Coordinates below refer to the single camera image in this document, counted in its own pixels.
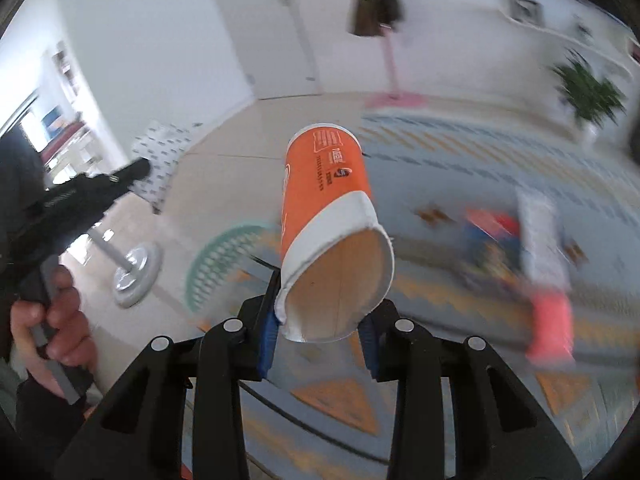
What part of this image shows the brown hanging handbag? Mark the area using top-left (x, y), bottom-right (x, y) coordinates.
top-left (348, 0), bottom-right (382, 37)

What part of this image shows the blue red snack box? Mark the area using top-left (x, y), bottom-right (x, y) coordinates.
top-left (461, 208), bottom-right (521, 287)

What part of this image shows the framed butterfly picture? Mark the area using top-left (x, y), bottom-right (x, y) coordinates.
top-left (508, 0), bottom-right (544, 27)

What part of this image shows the white interior door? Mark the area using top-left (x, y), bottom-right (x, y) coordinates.
top-left (216, 0), bottom-right (319, 100)

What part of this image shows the green potted plant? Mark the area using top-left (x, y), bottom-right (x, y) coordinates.
top-left (549, 49), bottom-right (626, 148)

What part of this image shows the pink plastic packet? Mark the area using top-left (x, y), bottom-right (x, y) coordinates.
top-left (526, 289), bottom-right (574, 366)

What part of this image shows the grey round pedestal table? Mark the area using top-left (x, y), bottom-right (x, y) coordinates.
top-left (87, 228), bottom-right (164, 309)

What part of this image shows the person's left hand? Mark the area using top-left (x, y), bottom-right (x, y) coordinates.
top-left (11, 264), bottom-right (98, 399)

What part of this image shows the black hanging handbag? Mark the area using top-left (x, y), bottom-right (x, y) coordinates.
top-left (378, 0), bottom-right (405, 29)

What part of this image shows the white curved wall shelf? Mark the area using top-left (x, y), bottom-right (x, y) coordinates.
top-left (499, 0), bottom-right (637, 82)

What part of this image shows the pink coat rack stand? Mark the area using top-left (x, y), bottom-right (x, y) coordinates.
top-left (360, 23), bottom-right (427, 110)

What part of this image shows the patterned blue area rug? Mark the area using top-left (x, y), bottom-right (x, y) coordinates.
top-left (184, 112), bottom-right (640, 480)

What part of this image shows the orange paper cup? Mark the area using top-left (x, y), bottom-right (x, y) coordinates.
top-left (274, 122), bottom-right (395, 344)

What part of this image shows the white milk carton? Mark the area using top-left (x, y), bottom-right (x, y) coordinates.
top-left (516, 188), bottom-right (570, 292)

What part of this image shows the teal plastic laundry basket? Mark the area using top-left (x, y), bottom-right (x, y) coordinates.
top-left (184, 223), bottom-right (280, 320)

